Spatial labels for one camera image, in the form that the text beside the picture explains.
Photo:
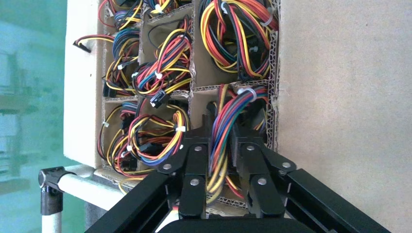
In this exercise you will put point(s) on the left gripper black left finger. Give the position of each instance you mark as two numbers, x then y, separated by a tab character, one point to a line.
193	180

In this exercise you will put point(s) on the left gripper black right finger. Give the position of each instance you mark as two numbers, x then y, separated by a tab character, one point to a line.
257	180

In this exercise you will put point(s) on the brown cardboard box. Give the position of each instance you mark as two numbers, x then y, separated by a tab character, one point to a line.
338	80

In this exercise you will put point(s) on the cardboard divider grid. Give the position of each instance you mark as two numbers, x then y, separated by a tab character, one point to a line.
193	77

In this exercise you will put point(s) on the black pipe corner joint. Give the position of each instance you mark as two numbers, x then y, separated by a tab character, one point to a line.
50	193

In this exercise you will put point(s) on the white frame pipe beside box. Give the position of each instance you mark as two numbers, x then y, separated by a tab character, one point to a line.
87	189

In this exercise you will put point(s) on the long white frame pipe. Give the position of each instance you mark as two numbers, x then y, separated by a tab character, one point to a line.
51	223

